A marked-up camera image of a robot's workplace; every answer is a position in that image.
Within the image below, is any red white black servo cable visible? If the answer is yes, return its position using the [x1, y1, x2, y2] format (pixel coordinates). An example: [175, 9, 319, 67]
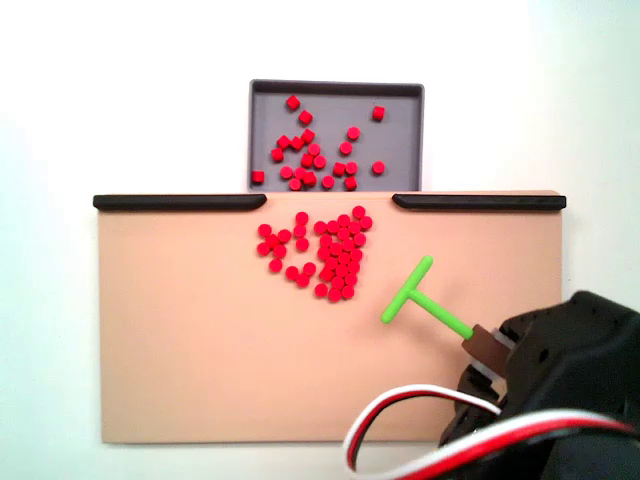
[342, 383, 640, 480]

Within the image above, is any beige board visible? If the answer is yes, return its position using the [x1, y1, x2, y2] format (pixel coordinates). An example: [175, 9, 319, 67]
[98, 189, 566, 445]

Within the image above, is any green T-shaped pusher tool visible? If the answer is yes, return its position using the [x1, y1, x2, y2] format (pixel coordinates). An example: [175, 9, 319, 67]
[380, 255, 510, 375]

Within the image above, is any grey tray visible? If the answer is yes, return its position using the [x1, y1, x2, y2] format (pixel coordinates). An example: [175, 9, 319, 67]
[248, 78, 426, 193]

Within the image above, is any black foam bumper strip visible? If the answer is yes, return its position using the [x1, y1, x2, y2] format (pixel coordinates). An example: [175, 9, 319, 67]
[92, 193, 268, 211]
[391, 193, 568, 211]

